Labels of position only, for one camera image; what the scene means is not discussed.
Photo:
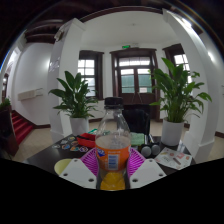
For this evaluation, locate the orange-labelled clear drink bottle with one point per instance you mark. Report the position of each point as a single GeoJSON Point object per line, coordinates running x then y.
{"type": "Point", "coordinates": [112, 150]}

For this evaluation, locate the small-leafed plant in white pot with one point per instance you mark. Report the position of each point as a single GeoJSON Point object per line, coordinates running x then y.
{"type": "Point", "coordinates": [77, 100]}

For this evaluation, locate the grey round twin-lens device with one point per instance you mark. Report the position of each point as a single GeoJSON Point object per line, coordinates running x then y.
{"type": "Point", "coordinates": [150, 150]}

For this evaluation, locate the plant in dark planter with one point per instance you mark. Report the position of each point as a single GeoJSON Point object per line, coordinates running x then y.
{"type": "Point", "coordinates": [6, 126]}

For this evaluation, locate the dark-framed window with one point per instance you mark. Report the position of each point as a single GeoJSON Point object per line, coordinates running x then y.
{"type": "Point", "coordinates": [178, 60]}
{"type": "Point", "coordinates": [90, 75]}

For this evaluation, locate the red carpeted staircase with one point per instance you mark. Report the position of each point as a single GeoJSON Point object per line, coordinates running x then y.
{"type": "Point", "coordinates": [21, 128]}

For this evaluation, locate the green exit sign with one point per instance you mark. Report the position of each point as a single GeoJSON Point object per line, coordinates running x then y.
{"type": "Point", "coordinates": [126, 46]}

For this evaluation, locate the black chair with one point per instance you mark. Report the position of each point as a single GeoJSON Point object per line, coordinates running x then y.
{"type": "Point", "coordinates": [136, 120]}

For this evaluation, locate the tall plant in white pot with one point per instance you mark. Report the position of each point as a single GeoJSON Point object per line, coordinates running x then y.
{"type": "Point", "coordinates": [175, 96]}

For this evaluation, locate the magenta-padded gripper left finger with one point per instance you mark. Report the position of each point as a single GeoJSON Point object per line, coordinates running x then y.
{"type": "Point", "coordinates": [78, 173]}

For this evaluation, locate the dark sheet with colourful stickers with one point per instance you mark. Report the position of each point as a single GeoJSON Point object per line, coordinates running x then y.
{"type": "Point", "coordinates": [70, 144]}

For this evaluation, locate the white printed sticker sheet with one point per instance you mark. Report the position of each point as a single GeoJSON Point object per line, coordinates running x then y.
{"type": "Point", "coordinates": [173, 158]}

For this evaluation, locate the pale yellow cup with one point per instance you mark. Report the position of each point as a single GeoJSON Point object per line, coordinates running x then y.
{"type": "Point", "coordinates": [61, 165]}

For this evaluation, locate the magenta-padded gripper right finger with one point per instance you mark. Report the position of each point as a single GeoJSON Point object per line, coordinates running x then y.
{"type": "Point", "coordinates": [146, 173]}

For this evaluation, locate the green folded cloth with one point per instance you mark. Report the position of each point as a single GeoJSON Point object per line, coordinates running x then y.
{"type": "Point", "coordinates": [137, 138]}

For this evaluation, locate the red flat box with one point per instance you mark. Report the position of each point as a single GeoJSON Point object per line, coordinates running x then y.
{"type": "Point", "coordinates": [87, 140]}

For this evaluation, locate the dark wooden glazed door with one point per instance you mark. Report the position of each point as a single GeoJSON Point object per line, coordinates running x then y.
{"type": "Point", "coordinates": [135, 76]}

